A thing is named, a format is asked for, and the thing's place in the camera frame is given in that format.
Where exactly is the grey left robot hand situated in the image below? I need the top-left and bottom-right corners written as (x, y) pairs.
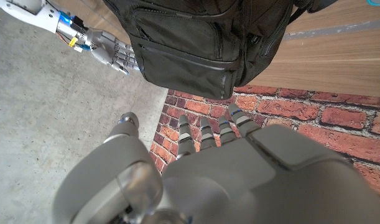
top-left (52, 104), bottom-right (380, 224)

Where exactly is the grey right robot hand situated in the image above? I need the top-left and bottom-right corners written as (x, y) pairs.
top-left (83, 27), bottom-right (141, 75)

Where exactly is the black backpack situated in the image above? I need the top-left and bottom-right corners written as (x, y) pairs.
top-left (102, 0), bottom-right (340, 100)

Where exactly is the brick print backdrop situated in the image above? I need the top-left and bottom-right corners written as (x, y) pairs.
top-left (149, 85), bottom-right (380, 200)

